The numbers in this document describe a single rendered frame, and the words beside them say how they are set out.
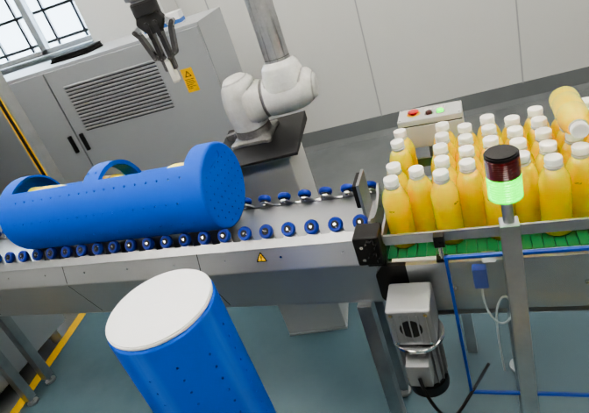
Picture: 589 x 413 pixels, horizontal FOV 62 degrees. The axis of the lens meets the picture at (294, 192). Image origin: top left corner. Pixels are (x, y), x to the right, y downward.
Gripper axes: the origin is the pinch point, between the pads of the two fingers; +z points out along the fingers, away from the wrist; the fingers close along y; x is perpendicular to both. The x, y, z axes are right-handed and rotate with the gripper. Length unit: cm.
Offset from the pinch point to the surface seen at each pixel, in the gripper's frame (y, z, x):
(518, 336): -72, 67, 59
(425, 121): -68, 40, -7
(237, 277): 3, 66, 17
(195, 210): 5.6, 38.6, 15.8
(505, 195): -72, 29, 59
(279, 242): -16, 55, 18
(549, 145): -91, 37, 30
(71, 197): 51, 30, 2
